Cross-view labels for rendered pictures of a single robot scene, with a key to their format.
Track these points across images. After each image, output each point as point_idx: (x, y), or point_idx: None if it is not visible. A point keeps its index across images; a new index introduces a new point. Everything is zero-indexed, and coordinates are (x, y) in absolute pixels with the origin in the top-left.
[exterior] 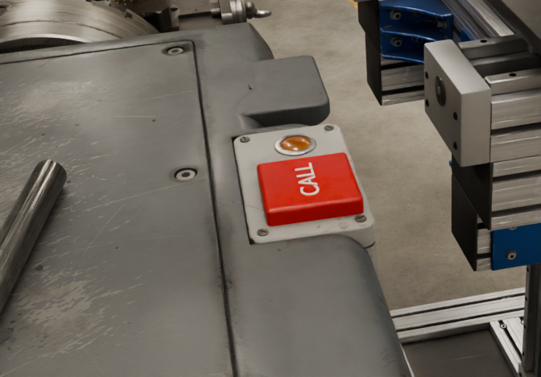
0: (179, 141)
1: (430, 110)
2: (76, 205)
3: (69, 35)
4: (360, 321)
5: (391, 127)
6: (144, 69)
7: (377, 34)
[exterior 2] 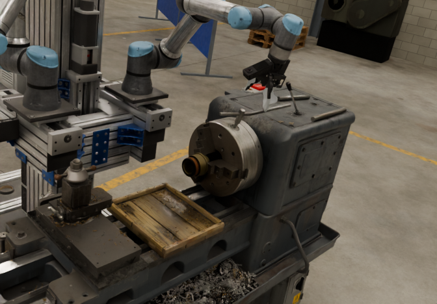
0: (258, 95)
1: (153, 128)
2: None
3: (231, 117)
4: None
5: None
6: (244, 101)
7: (75, 158)
